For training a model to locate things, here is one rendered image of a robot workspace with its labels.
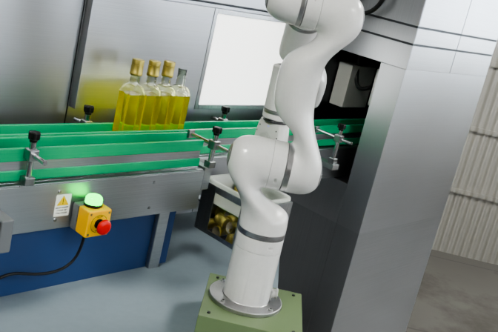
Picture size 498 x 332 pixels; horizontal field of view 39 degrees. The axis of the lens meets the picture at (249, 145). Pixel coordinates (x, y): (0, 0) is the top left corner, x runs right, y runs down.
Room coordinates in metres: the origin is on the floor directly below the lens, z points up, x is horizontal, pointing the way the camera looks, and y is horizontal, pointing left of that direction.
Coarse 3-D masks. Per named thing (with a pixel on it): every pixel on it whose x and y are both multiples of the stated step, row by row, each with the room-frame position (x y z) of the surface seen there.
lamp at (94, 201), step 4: (88, 196) 1.65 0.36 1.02; (92, 196) 1.65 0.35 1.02; (96, 196) 1.65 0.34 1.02; (100, 196) 1.66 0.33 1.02; (84, 200) 1.66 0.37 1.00; (88, 200) 1.64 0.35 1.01; (92, 200) 1.64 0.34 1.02; (96, 200) 1.64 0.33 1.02; (100, 200) 1.65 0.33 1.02; (84, 204) 1.65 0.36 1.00; (88, 204) 1.64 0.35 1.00; (92, 204) 1.64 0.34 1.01; (96, 204) 1.64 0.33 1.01; (100, 204) 1.65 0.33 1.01; (96, 208) 1.64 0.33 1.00
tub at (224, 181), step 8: (216, 176) 2.09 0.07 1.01; (224, 176) 2.11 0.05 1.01; (216, 184) 2.03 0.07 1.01; (224, 184) 2.12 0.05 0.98; (232, 184) 2.15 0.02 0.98; (232, 192) 1.98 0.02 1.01; (264, 192) 2.11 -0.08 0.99; (272, 192) 2.09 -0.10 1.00; (280, 192) 2.08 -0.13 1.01; (272, 200) 1.98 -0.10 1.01; (280, 200) 2.00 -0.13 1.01; (288, 200) 2.03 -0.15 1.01
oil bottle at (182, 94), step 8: (176, 88) 2.06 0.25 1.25; (184, 88) 2.07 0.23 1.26; (176, 96) 2.05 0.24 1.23; (184, 96) 2.07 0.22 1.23; (176, 104) 2.05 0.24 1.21; (184, 104) 2.07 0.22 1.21; (176, 112) 2.05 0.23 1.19; (184, 112) 2.08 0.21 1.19; (176, 120) 2.06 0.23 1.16; (184, 120) 2.08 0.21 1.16; (176, 128) 2.06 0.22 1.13
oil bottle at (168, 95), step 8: (160, 88) 2.02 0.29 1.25; (168, 88) 2.02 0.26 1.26; (168, 96) 2.02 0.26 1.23; (160, 104) 2.01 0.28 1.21; (168, 104) 2.03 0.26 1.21; (160, 112) 2.01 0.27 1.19; (168, 112) 2.03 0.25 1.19; (160, 120) 2.01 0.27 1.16; (168, 120) 2.03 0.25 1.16; (160, 128) 2.01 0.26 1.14; (168, 128) 2.04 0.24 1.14
